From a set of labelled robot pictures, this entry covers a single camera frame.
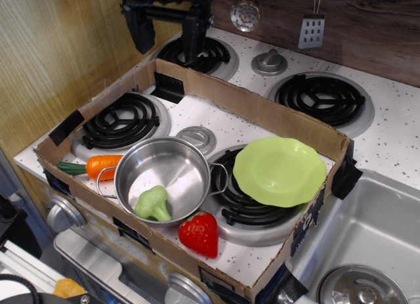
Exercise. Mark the stainless steel pan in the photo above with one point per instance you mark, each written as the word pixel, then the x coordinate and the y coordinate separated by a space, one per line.
pixel 176 165

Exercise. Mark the yellow sponge piece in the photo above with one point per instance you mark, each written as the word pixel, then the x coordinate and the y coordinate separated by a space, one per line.
pixel 67 288

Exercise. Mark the grey centre stove knob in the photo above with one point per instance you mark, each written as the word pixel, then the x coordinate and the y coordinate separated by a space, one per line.
pixel 200 137

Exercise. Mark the grey back stove knob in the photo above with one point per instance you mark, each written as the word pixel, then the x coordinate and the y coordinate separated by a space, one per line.
pixel 270 63

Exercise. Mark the silver oven door handle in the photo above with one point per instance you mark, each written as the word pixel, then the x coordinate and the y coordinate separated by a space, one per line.
pixel 100 272

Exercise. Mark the light green plastic plate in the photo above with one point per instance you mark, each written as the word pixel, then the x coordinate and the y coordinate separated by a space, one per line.
pixel 281 172

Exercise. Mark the left silver oven knob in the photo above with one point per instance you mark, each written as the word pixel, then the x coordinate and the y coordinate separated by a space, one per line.
pixel 63 215

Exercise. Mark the stainless steel sink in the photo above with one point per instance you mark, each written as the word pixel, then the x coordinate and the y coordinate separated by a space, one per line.
pixel 376 225

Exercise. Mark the red toy strawberry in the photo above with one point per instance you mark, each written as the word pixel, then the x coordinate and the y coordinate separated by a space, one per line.
pixel 200 233

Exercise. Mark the right silver oven knob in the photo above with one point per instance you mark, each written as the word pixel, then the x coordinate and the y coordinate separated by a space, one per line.
pixel 182 290

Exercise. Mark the orange toy carrot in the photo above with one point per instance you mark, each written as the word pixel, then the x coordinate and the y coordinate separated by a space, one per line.
pixel 102 168

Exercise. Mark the hanging silver slotted spatula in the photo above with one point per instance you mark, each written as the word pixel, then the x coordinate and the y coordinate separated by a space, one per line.
pixel 312 28

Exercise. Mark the green toy broccoli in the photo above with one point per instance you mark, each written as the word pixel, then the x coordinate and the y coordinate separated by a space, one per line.
pixel 152 204

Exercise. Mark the back right black burner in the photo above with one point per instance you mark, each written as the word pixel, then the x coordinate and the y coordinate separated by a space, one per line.
pixel 332 99

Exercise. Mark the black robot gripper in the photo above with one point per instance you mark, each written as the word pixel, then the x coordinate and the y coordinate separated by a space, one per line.
pixel 195 23

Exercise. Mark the silver oven knob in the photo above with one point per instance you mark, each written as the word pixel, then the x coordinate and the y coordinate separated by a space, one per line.
pixel 182 290
pixel 63 215

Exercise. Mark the hanging silver skimmer ladle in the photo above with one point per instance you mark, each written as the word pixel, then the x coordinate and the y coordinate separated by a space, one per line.
pixel 246 14

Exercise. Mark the brown cardboard fence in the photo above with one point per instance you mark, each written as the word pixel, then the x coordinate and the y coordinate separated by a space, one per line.
pixel 221 286

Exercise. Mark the grey stove knob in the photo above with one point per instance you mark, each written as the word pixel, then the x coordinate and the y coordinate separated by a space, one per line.
pixel 200 137
pixel 270 63

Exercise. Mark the black burner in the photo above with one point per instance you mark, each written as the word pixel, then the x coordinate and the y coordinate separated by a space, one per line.
pixel 130 119
pixel 332 99
pixel 218 59
pixel 241 219

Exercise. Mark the front right black burner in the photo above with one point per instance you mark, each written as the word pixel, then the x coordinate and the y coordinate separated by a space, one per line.
pixel 241 219

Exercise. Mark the back left black burner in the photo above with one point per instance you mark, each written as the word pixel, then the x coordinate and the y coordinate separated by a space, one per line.
pixel 218 59

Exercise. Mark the front left black burner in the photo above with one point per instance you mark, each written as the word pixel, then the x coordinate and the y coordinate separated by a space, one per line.
pixel 130 119

